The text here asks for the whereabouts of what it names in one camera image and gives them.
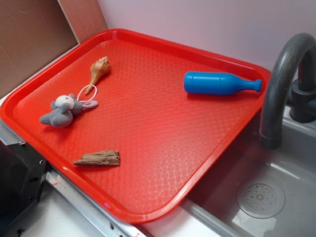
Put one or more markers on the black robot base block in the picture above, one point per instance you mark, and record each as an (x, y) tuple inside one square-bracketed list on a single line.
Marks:
[(22, 174)]

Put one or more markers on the grey plush mouse toy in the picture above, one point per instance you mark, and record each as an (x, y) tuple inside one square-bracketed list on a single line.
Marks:
[(66, 107)]

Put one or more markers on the round sink drain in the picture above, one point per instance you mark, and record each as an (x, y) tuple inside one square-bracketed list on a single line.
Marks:
[(260, 198)]

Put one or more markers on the silver metal rail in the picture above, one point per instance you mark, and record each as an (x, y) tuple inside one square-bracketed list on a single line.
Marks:
[(64, 211)]

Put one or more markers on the brown wood piece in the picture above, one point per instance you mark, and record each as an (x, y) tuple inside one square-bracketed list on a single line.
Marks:
[(99, 159)]

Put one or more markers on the grey plastic sink basin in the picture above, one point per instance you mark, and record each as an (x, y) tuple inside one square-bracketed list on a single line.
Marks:
[(292, 166)]

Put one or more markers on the blue plastic bottle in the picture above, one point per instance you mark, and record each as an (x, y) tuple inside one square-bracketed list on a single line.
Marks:
[(222, 84)]

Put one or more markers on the brown conch seashell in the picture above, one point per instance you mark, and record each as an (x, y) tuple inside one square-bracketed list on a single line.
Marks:
[(97, 70)]

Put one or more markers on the grey curved faucet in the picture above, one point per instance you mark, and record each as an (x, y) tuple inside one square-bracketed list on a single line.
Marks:
[(292, 83)]

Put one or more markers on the brown cardboard panel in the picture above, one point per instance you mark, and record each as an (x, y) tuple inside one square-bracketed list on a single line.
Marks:
[(33, 33)]

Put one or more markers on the red plastic tray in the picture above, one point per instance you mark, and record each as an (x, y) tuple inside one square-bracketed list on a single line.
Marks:
[(166, 139)]

